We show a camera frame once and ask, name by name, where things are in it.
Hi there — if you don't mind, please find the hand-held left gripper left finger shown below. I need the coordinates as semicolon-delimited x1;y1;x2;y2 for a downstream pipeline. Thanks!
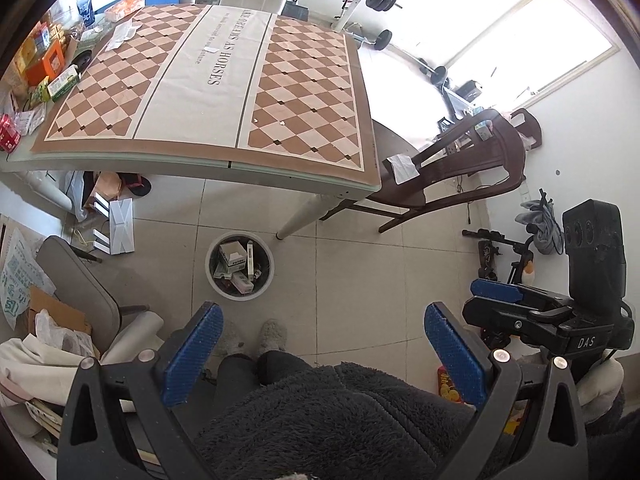
56;301;226;480

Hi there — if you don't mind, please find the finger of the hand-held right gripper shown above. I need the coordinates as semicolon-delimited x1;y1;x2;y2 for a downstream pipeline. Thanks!
462;297;571;343
470;279;571;311

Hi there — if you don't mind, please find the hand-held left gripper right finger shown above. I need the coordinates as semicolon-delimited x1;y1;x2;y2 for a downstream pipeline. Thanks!
424;301;590;480

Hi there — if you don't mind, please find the white round trash bin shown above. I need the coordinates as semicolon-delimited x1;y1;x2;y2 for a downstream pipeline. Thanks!
205;230;276;302

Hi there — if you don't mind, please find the white printed box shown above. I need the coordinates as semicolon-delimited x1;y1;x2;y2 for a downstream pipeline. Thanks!
217;242;246;268

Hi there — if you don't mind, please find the person's right forearm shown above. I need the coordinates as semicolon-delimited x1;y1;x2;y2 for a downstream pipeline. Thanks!
575;360;640;461

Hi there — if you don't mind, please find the red snack packet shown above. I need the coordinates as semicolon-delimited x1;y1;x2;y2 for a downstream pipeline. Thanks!
436;365;468;403

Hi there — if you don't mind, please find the grey fluffy slipper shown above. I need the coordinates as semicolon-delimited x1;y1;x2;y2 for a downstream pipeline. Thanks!
257;319;288;353
212;320;246;358

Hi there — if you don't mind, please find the person's left leg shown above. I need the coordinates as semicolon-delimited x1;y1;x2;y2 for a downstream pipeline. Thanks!
215;352;261;391

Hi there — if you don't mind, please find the person's leg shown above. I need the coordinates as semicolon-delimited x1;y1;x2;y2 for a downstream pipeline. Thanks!
257;350;313;386
215;352;261;391

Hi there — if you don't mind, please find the white paper roll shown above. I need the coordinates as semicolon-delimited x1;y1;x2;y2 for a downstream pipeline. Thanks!
100;312;166;366

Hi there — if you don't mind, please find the grey hanging cloth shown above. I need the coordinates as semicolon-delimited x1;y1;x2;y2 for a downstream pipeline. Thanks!
515;187;566;256

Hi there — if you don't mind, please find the person's right leg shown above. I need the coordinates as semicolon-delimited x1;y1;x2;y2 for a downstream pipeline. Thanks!
257;350;313;386

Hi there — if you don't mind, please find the dark fluffy jacket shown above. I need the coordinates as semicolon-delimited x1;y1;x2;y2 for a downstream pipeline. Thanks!
195;360;481;480

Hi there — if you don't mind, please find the grey padded chair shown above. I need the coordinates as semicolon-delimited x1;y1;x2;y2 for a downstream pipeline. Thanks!
35;235;151;356

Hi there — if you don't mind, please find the dark wooden chair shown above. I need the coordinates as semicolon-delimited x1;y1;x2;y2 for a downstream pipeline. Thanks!
320;108;528;233
510;107;543;151

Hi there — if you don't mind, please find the brown cardboard box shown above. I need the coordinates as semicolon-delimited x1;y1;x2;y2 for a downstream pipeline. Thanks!
27;285;93;346

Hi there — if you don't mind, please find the white flat cardboard box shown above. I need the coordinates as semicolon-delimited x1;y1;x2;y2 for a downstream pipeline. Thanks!
92;197;137;253

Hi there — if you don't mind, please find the white paper sheet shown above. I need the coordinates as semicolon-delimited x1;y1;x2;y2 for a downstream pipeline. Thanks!
104;22;141;52
387;154;418;185

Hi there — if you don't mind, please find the cream cloth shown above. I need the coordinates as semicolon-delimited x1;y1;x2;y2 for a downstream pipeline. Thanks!
0;337;96;411

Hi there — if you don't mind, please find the white table leg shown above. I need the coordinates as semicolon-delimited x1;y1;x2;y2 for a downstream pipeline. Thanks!
22;170;73;211
276;194;333;241

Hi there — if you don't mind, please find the red black slipper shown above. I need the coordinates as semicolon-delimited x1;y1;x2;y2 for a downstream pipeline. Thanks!
120;172;153;198

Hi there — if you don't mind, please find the brown paper bag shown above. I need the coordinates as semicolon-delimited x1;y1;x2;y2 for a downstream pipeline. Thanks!
82;172;123;211

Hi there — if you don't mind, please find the white green printed bag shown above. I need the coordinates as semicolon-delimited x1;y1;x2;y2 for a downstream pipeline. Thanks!
0;225;56;331

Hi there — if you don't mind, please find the white dining table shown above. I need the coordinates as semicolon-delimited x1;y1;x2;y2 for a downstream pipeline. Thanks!
0;2;386;196

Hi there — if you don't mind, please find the white crumpled plastic bag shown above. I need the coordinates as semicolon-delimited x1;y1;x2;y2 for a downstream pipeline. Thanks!
65;172;93;221

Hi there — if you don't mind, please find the bright window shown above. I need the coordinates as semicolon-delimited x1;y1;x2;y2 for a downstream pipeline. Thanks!
445;0;613;106

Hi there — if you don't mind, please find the brown checkered tablecloth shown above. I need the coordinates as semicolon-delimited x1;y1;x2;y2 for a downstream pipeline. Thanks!
32;4;383;191

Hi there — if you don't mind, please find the clear plastic packet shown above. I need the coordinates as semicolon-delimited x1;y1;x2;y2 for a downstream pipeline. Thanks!
12;107;48;136

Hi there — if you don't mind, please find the green white box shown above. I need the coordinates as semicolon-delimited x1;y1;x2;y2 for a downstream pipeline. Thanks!
47;66;81;100

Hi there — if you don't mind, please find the orange box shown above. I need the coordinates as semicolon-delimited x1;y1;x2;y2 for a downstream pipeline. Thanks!
25;42;68;86

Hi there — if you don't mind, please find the yellow box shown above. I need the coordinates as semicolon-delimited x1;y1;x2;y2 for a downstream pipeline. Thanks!
12;35;41;76

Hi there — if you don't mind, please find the orange white tissue pack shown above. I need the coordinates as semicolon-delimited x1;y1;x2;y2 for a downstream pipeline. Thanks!
104;0;146;23

